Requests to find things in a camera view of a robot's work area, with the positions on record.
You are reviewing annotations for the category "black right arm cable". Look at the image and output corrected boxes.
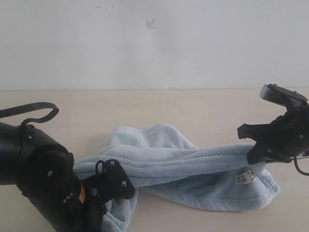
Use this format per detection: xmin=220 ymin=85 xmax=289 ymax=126
xmin=292 ymin=154 xmax=309 ymax=176

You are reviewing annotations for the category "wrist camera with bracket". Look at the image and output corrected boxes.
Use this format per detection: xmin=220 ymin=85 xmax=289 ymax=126
xmin=259 ymin=84 xmax=308 ymax=111
xmin=84 ymin=159 xmax=136 ymax=206

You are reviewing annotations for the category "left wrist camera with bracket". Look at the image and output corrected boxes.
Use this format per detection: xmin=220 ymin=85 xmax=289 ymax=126
xmin=84 ymin=159 xmax=136 ymax=206

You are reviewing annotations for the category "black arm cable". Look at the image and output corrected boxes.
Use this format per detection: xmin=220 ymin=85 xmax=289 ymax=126
xmin=0 ymin=102 xmax=60 ymax=128
xmin=292 ymin=154 xmax=309 ymax=176

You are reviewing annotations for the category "light blue fleece towel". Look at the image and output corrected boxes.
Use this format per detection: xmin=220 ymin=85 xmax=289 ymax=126
xmin=73 ymin=123 xmax=281 ymax=232

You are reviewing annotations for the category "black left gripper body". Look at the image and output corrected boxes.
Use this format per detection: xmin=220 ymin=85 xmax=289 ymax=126
xmin=55 ymin=186 xmax=109 ymax=232

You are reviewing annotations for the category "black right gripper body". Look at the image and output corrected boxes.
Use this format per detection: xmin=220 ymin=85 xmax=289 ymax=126
xmin=267 ymin=106 xmax=309 ymax=162

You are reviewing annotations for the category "white care label tag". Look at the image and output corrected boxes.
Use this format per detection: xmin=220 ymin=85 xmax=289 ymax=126
xmin=235 ymin=169 xmax=256 ymax=185

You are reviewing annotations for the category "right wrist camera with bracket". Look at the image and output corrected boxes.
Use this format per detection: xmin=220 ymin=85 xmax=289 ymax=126
xmin=259 ymin=84 xmax=308 ymax=111

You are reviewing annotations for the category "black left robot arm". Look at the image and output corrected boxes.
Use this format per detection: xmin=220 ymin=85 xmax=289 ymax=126
xmin=0 ymin=123 xmax=106 ymax=232

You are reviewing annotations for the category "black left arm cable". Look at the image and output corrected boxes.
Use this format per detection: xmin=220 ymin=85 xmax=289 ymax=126
xmin=0 ymin=102 xmax=60 ymax=128

